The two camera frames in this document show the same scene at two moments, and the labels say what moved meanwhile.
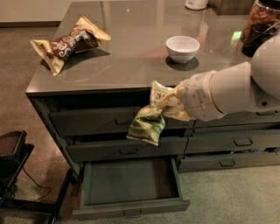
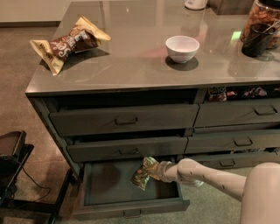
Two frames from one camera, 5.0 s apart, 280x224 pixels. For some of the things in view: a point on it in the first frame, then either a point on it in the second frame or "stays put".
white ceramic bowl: [182, 48] stays put
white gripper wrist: [198, 96] -> [164, 171]
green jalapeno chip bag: [149, 122] -> [142, 176]
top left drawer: [104, 122] stays put
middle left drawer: [87, 150] stays put
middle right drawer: [207, 143] stays put
